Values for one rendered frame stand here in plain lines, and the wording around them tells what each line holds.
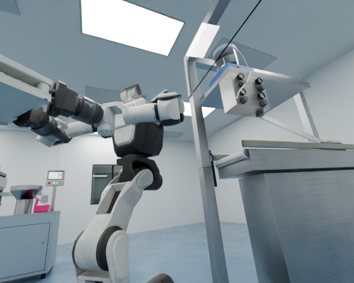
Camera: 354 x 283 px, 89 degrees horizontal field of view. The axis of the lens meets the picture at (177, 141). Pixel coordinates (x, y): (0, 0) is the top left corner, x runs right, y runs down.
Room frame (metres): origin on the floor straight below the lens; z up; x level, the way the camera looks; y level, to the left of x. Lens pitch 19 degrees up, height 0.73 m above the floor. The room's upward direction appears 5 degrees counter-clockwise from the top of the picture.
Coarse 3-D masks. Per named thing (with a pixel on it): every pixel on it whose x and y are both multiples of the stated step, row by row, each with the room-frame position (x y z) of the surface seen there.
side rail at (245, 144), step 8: (248, 144) 0.83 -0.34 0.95; (256, 144) 0.85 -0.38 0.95; (264, 144) 0.87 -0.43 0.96; (272, 144) 0.88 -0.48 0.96; (280, 144) 0.91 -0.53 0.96; (288, 144) 0.93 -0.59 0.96; (296, 144) 0.95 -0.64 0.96; (304, 144) 0.97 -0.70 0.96; (312, 144) 1.00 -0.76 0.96; (320, 144) 1.02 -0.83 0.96; (328, 144) 1.05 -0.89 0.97; (336, 144) 1.08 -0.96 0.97; (344, 144) 1.11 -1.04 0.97; (352, 144) 1.14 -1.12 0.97
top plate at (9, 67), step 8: (0, 56) 0.32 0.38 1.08; (0, 64) 0.33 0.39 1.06; (8, 64) 0.33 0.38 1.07; (16, 64) 0.35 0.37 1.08; (8, 72) 0.36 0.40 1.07; (16, 72) 0.36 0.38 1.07; (24, 72) 0.36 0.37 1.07; (32, 72) 0.38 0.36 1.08; (24, 80) 0.39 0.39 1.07; (32, 80) 0.39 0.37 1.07; (40, 80) 0.40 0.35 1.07; (48, 80) 0.41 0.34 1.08
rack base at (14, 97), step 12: (0, 72) 0.32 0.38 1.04; (0, 84) 0.34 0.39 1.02; (12, 84) 0.35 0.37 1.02; (24, 84) 0.37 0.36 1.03; (0, 96) 0.38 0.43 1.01; (12, 96) 0.38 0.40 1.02; (24, 96) 0.39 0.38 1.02; (36, 96) 0.39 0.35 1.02; (48, 96) 0.42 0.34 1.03; (0, 108) 0.43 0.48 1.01; (12, 108) 0.44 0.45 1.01; (24, 108) 0.44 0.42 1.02; (36, 108) 0.45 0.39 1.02; (0, 120) 0.49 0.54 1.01; (12, 120) 0.50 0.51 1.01
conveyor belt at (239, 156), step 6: (240, 150) 0.86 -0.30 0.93; (342, 150) 1.12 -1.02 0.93; (348, 150) 1.14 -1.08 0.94; (228, 156) 0.95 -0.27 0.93; (234, 156) 0.89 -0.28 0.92; (240, 156) 0.85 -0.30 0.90; (216, 162) 1.05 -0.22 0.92; (222, 162) 1.00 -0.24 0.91; (228, 162) 0.95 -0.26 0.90; (234, 162) 0.92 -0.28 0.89
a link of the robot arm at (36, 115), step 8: (32, 112) 0.54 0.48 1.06; (40, 112) 0.59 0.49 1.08; (16, 120) 0.53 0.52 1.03; (24, 120) 0.53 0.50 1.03; (32, 120) 0.55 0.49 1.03; (40, 120) 0.59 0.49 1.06; (48, 120) 0.61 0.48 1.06; (32, 128) 0.61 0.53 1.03; (40, 128) 0.61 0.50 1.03; (48, 128) 0.64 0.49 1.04
